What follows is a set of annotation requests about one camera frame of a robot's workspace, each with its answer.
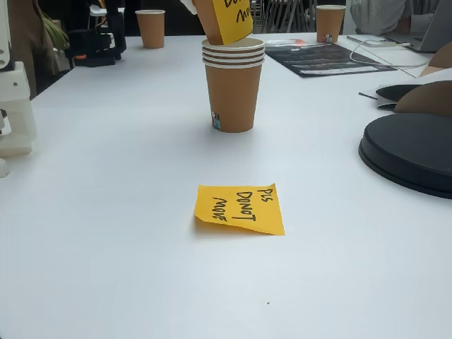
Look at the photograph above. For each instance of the yellow handwritten sticky note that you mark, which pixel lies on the yellow handwritten sticky note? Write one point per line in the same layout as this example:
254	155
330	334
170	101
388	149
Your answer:
240	212
233	24

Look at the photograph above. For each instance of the black leader arm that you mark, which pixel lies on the black leader arm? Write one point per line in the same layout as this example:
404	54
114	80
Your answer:
95	53

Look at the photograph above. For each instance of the red white leaflet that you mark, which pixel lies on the red white leaflet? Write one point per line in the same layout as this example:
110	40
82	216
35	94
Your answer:
296	42

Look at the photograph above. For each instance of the black printed poster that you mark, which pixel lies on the black printed poster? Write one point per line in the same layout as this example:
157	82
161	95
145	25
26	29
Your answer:
318	58

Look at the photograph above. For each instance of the green plant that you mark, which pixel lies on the green plant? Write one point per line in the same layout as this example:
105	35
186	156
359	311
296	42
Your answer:
53	30

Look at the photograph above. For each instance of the person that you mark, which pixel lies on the person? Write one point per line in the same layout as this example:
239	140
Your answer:
374	14

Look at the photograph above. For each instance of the flat silver device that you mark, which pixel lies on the flat silver device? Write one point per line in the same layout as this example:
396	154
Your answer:
374	42

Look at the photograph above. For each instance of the silver laptop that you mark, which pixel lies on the silver laptop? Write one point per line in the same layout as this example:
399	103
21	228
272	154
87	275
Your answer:
438	31

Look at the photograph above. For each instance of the black round disc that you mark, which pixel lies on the black round disc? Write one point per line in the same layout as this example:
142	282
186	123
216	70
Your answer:
409	148

